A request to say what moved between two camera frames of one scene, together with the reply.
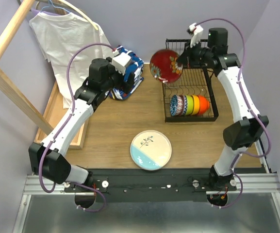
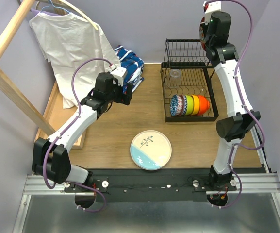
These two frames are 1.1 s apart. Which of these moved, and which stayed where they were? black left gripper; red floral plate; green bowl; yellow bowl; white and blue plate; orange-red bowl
Moved: black left gripper; red floral plate
Stayed: yellow bowl; orange-red bowl; white and blue plate; green bowl
